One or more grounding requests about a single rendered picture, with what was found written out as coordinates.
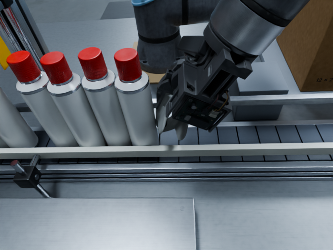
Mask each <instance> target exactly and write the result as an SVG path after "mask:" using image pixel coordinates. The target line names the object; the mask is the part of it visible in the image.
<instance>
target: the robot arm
mask: <svg viewBox="0 0 333 250"><path fill-rule="evenodd" d="M309 1H310V0H131V2H132V5H133V8H134V14H135V20H136V26H137V31H138V37H139V39H138V45H137V52H138V56H139V61H140V66H141V69H142V70H143V71H145V72H148V73H153V74H164V73H165V75H164V76H163V77H162V78H161V80H160V81H159V83H158V86H157V103H156V126H157V128H158V131H159V134H162V132H166V131H169V130H172V129H175V131H176V134H177V138H178V140H183V139H184V138H185V136H186V134H187V129H188V125H192V126H195V127H198V128H201V129H204V130H208V132H209V133H210V132H211V131H212V130H213V129H214V128H215V127H216V126H217V125H218V124H219V123H220V122H221V121H222V120H223V119H224V118H225V117H226V116H227V115H228V114H229V113H230V112H231V111H232V106H231V101H230V95H229V90H228V89H229V87H230V86H231V85H232V84H233V83H234V82H235V81H236V79H237V78H238V77H240V78H242V79H244V80H245V79H246V78H247V77H248V76H249V75H250V74H251V73H252V72H253V69H252V66H251V63H252V62H253V61H254V60H255V59H256V58H257V57H258V55H261V54H262V53H263V52H264V51H265V50H266V49H267V47H268V46H269V45H270V44H271V43H272V42H273V41H274V40H275V38H276V37H277V36H279V35H280V34H281V33H282V31H283V30H284V28H285V27H286V26H287V25H288V24H289V23H290V22H291V21H292V20H293V19H294V18H295V16H296V15H297V14H298V13H299V12H300V11H301V10H302V9H303V7H304V6H305V5H306V4H307V3H308V2H309ZM207 22H208V25H207V26H206V28H205V29H204V31H203V36H182V37H181V35H180V26H181V25H190V24H199V23H207ZM171 113H172V115H171V117H169V116H170V114H171ZM217 120H218V121H217ZM216 121H217V122H216ZM215 122H216V123H215ZM214 123H215V124H214Z"/></svg>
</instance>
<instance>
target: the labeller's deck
mask: <svg viewBox="0 0 333 250"><path fill-rule="evenodd" d="M0 250H197V249H196V226H195V202H194V198H192V197H94V198H0Z"/></svg>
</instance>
